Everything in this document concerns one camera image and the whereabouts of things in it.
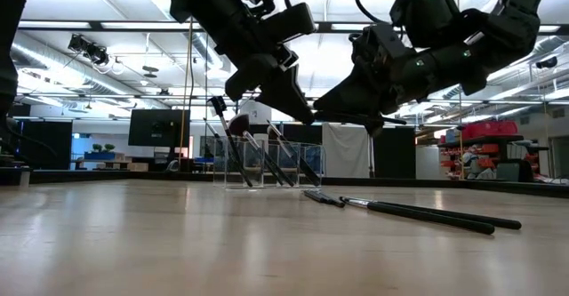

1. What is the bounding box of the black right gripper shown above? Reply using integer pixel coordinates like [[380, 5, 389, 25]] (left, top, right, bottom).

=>
[[313, 53, 463, 137]]

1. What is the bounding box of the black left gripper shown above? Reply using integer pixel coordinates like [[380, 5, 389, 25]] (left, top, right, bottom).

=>
[[215, 20, 317, 126]]

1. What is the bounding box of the round-head black makeup brush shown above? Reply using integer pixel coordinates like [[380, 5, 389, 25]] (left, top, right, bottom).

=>
[[228, 112, 296, 188]]

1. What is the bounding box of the thin black makeup brush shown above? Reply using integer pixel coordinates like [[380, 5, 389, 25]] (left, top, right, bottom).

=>
[[203, 118, 223, 140]]

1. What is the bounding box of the black makeup brush silver ferrule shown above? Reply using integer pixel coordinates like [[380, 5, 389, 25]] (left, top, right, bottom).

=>
[[339, 196, 496, 236], [265, 120, 322, 188]]

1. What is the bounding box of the clear acrylic organizer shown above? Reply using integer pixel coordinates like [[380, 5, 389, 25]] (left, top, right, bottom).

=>
[[212, 136, 325, 189]]

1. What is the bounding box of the short black makeup brush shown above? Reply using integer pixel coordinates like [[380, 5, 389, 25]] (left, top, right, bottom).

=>
[[310, 188, 347, 209], [303, 188, 339, 208]]

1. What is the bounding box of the white hanging cloth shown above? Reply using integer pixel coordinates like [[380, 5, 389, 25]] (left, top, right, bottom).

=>
[[321, 123, 373, 180]]

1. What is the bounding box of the shelf with red bins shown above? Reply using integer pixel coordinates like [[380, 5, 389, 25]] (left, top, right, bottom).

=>
[[437, 120, 537, 182]]

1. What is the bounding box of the blue planter box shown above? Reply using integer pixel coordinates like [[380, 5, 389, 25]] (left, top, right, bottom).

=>
[[83, 150, 117, 161]]

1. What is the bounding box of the black overhead beam with lights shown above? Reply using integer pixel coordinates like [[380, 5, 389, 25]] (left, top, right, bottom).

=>
[[17, 20, 569, 34]]

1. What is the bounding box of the black hanging cable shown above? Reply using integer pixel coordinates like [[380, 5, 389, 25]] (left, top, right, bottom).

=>
[[203, 33, 211, 137]]

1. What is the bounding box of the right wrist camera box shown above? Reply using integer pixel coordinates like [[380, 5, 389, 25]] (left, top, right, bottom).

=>
[[350, 22, 404, 73]]

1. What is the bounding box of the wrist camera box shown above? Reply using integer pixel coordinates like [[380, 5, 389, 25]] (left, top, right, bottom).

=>
[[265, 1, 318, 44], [350, 22, 404, 73]]

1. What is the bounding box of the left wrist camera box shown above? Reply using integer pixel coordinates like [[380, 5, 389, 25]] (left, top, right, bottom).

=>
[[265, 1, 318, 44]]

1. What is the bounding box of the silver ceiling air duct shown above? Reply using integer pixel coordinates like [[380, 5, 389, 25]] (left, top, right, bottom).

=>
[[190, 31, 235, 82]]

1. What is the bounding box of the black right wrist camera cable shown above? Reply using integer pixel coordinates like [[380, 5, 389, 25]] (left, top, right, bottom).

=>
[[354, 0, 413, 26]]

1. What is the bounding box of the black wall monitor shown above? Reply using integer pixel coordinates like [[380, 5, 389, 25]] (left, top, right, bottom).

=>
[[128, 108, 191, 148]]

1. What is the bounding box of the black ceiling camera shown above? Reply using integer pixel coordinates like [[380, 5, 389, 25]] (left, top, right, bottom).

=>
[[67, 33, 111, 67], [535, 55, 559, 70]]

